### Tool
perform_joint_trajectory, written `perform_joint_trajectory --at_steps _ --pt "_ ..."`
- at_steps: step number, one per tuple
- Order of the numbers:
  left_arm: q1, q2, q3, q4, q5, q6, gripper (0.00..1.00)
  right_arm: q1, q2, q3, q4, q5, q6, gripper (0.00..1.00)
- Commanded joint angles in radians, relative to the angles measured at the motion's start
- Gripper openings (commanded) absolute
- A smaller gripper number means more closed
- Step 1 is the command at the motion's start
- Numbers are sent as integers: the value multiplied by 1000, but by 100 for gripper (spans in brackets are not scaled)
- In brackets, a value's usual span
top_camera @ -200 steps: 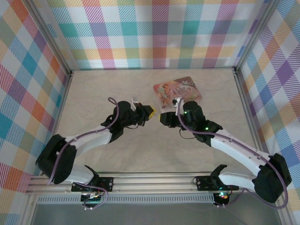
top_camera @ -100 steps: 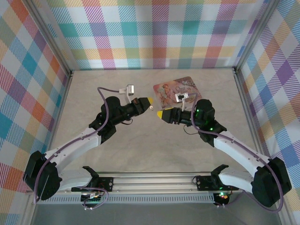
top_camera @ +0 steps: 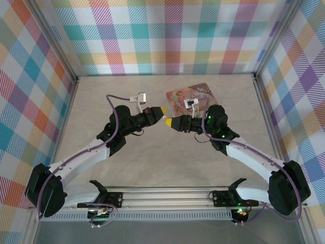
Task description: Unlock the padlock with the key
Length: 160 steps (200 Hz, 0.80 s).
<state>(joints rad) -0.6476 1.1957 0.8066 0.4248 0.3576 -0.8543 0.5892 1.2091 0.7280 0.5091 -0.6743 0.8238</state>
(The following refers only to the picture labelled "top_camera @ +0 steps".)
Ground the grey metal base plate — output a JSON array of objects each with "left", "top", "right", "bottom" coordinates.
[{"left": 32, "top": 220, "right": 308, "bottom": 244}]

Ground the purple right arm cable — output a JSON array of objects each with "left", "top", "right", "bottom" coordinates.
[{"left": 199, "top": 99, "right": 304, "bottom": 226}]

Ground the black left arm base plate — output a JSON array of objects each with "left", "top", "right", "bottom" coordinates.
[{"left": 77, "top": 192, "right": 124, "bottom": 209}]

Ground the thin aluminium back rail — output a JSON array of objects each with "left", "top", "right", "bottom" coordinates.
[{"left": 77, "top": 73, "right": 256, "bottom": 77}]

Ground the grey slotted cable duct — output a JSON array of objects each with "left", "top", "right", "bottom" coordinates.
[{"left": 40, "top": 212, "right": 234, "bottom": 222}]

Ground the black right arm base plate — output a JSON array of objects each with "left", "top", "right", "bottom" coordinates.
[{"left": 212, "top": 190, "right": 259, "bottom": 208}]

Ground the aluminium table side rail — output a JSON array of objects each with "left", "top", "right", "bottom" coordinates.
[
  {"left": 24, "top": 76, "right": 81, "bottom": 244},
  {"left": 252, "top": 73, "right": 315, "bottom": 244}
]

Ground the aluminium frame post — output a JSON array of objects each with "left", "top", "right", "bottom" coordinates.
[
  {"left": 252, "top": 0, "right": 304, "bottom": 79},
  {"left": 31, "top": 0, "right": 80, "bottom": 86}
]

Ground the pink fairy picture diary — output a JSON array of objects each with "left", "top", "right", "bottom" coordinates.
[{"left": 166, "top": 82, "right": 219, "bottom": 115}]

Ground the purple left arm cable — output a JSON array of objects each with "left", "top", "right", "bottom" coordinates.
[{"left": 37, "top": 94, "right": 132, "bottom": 228}]

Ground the small board with orange LED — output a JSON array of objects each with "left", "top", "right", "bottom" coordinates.
[{"left": 232, "top": 207, "right": 249, "bottom": 217}]

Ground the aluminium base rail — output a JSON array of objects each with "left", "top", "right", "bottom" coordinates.
[{"left": 30, "top": 185, "right": 309, "bottom": 211}]

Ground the green circuit board with connector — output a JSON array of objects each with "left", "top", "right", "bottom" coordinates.
[{"left": 87, "top": 207, "right": 112, "bottom": 220}]

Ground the thin black right gripper wire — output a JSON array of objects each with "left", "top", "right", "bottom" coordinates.
[{"left": 194, "top": 132, "right": 211, "bottom": 144}]

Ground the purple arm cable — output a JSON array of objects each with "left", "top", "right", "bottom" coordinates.
[
  {"left": 37, "top": 94, "right": 132, "bottom": 228},
  {"left": 199, "top": 99, "right": 304, "bottom": 226}
]

